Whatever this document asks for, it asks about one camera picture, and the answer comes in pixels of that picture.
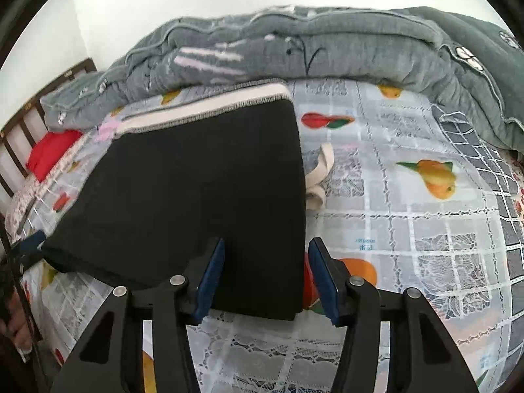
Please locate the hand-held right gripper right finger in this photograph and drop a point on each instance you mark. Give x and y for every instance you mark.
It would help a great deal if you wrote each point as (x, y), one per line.
(323, 282)

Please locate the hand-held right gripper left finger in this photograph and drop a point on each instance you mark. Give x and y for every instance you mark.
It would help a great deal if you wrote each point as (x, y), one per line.
(208, 282)

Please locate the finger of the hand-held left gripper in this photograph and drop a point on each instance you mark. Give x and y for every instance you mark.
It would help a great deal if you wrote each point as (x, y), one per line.
(32, 243)

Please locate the black pants with white stripe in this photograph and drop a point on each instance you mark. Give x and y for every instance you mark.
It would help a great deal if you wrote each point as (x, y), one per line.
(196, 180)

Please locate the person's left hand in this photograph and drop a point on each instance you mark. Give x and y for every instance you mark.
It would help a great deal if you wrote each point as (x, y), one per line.
(18, 323)

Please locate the white floral bed sheet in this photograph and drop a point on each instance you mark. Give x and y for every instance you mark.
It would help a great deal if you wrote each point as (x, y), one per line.
(37, 196)

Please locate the red cloth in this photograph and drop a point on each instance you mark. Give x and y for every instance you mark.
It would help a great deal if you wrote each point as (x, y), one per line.
(51, 155)

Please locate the grey fruit-print bed cover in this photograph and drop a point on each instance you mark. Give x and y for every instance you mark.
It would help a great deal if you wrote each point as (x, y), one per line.
(409, 229)

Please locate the dark wooden bed end board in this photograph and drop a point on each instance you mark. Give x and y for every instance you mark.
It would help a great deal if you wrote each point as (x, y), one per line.
(37, 102)

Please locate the grey pillow with white flowers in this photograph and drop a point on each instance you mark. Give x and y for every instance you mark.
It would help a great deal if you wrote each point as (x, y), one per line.
(77, 102)
(483, 82)

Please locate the folded grey quilt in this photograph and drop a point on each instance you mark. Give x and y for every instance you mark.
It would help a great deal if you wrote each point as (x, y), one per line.
(278, 49)

